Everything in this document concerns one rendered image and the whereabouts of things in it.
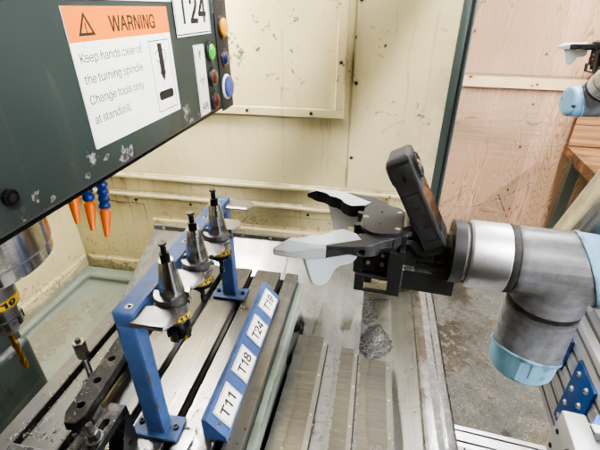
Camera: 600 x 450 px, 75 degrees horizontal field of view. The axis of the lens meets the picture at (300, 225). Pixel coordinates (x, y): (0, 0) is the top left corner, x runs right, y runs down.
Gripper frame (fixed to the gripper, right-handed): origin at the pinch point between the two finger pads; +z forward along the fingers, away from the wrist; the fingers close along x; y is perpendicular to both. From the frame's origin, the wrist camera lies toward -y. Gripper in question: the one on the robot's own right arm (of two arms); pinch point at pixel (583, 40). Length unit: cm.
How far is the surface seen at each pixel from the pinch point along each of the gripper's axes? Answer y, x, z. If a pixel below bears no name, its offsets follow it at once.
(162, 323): 22, -110, -86
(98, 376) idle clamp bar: 44, -135, -76
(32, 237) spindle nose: -2, -113, -98
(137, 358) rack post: 30, -118, -85
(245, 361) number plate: 51, -105, -69
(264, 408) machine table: 58, -101, -76
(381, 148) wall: 24, -63, -6
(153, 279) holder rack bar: 20, -115, -76
